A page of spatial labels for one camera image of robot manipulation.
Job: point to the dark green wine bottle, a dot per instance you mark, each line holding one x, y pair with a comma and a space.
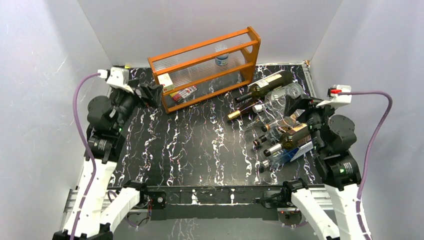
263, 86

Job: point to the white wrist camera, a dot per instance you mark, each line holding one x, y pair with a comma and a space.
338, 96
117, 78

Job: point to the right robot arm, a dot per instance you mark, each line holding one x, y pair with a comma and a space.
332, 135

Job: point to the clear glass bottle black cap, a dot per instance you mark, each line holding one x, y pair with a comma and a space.
286, 121

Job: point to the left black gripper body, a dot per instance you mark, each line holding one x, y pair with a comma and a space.
148, 99

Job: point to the blue square glass bottle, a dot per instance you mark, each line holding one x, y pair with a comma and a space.
284, 156

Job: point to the brown wine bottle silver cap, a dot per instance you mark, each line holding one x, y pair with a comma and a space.
291, 139

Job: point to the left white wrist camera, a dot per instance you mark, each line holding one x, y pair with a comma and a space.
117, 78

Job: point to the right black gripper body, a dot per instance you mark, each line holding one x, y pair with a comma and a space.
311, 114

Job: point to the gold capped dark bottle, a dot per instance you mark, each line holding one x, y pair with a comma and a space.
246, 108

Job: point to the small blue labelled jar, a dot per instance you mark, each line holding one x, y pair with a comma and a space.
221, 60

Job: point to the orange wooden shelf rack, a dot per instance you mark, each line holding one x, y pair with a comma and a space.
195, 65

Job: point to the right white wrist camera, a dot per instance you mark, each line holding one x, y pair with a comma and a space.
338, 96

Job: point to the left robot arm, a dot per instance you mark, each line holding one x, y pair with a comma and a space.
103, 141

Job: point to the white red small box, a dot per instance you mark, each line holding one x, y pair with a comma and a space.
166, 82

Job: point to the black metal base rail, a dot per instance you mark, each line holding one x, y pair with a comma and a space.
159, 203

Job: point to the marker pen pack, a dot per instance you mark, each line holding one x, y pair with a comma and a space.
184, 94

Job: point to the clear round glass bottle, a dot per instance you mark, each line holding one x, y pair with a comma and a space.
275, 101

